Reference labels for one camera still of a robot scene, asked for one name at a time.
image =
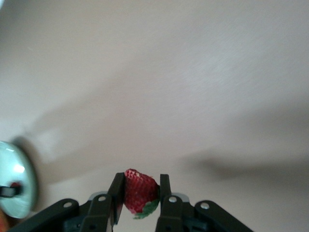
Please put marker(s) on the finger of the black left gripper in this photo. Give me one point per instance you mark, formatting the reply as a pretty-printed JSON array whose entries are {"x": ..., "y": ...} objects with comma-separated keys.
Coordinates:
[{"x": 9, "y": 191}]

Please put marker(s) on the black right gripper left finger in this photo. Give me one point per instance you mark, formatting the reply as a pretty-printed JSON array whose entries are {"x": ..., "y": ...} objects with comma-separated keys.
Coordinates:
[{"x": 101, "y": 212}]

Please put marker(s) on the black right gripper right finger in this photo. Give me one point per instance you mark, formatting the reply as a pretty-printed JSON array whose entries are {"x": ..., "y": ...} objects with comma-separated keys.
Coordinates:
[{"x": 171, "y": 215}]

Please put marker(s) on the pale green round plate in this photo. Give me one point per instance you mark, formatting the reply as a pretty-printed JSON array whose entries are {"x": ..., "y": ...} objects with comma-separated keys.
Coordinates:
[{"x": 24, "y": 169}]

